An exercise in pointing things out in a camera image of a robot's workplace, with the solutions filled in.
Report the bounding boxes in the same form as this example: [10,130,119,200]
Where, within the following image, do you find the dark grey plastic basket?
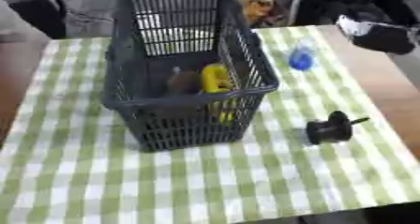
[99,0,281,153]

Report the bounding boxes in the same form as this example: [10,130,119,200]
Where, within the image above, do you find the yellow toy banana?
[200,63,240,125]

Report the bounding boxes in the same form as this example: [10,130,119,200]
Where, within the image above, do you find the brown round toy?
[164,66,203,97]

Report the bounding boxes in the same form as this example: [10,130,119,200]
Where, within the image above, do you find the blue clear plastic bottle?
[287,37,319,72]

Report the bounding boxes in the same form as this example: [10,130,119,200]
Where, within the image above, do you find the orange brown object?
[241,0,289,28]

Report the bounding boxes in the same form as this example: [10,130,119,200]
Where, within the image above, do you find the person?
[0,0,133,40]

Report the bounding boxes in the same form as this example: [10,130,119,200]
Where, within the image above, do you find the black and white bag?
[335,14,420,55]

